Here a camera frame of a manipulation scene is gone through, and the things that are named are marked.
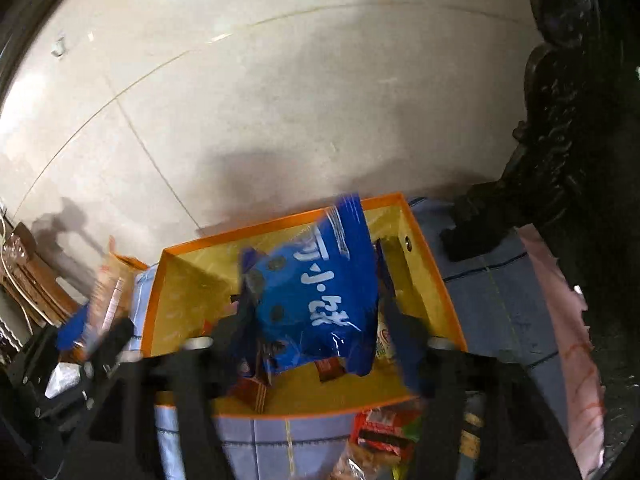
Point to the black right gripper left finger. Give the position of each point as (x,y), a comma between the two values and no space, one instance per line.
(204,369)

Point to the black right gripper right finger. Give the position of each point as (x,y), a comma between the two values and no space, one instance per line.
(484,419)

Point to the yellow cake packet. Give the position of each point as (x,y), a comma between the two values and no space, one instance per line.
(110,300)

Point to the large blue cookie bag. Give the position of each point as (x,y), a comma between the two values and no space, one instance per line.
(316,297)

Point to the red snack packet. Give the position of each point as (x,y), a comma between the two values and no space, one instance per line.
(389,430)

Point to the pink cloth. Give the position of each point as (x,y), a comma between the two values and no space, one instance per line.
(583,389)

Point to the light blue tablecloth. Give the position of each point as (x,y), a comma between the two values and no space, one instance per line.
(503,312)

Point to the brown wooden rack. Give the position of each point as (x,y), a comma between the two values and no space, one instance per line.
(30,281)

